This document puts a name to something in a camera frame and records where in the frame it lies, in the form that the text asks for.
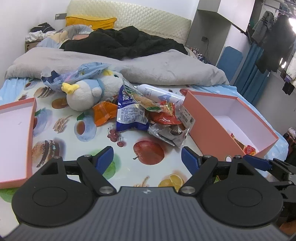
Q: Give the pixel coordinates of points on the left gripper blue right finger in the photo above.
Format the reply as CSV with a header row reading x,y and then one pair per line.
x,y
190,159

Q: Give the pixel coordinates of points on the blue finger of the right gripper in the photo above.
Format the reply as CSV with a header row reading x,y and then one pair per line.
x,y
258,163

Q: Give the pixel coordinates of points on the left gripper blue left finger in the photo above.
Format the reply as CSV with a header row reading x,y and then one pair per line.
x,y
104,159

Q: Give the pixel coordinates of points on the black white snack packet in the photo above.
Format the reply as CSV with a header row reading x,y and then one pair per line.
x,y
174,135

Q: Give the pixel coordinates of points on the orange snack packet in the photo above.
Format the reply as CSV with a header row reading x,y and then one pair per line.
x,y
103,112

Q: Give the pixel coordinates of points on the red snack packet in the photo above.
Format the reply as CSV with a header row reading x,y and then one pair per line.
x,y
164,118

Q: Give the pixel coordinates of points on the blue white snack bag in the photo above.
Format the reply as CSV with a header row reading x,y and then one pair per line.
x,y
129,113

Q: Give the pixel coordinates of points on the green bordered snack bag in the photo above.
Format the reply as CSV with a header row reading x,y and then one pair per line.
x,y
139,98

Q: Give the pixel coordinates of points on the clear bag of red candies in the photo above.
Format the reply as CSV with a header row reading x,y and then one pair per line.
x,y
180,112

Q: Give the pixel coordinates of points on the pink cardboard box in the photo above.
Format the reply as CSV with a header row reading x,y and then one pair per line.
x,y
221,124

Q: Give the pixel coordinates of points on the white blue plush duck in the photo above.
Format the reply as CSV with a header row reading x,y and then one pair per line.
x,y
86,93

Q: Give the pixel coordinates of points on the white spray bottle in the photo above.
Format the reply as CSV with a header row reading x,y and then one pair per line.
x,y
157,94

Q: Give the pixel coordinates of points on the blue curtain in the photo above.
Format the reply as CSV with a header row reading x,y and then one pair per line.
x,y
250,82

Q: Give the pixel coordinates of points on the blue patterned plastic bag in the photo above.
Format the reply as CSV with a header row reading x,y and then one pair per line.
x,y
91,73

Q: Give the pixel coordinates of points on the pink box lid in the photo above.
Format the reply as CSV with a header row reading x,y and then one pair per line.
x,y
17,121

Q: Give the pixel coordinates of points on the grey blanket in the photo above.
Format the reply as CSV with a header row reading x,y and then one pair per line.
x,y
166,68

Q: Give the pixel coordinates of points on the blue chair back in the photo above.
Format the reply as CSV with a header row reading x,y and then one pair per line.
x,y
230,61

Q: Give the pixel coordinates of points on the black jacket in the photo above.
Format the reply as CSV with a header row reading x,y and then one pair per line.
x,y
128,42

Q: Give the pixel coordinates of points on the hanging dark clothes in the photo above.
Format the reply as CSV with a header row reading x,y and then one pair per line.
x,y
275,38

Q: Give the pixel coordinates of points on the cartoon print pillow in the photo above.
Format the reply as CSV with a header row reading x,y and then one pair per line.
x,y
72,32

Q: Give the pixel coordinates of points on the yellow pillow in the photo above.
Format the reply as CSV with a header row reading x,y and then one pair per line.
x,y
93,22

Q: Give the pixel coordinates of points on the pile of clothes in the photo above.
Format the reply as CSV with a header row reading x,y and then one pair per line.
x,y
40,32

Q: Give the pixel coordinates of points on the cream padded headboard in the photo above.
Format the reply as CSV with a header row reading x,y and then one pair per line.
x,y
149,20

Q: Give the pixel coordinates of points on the grey wall shelf unit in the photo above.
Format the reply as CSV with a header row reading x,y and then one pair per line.
x,y
212,23

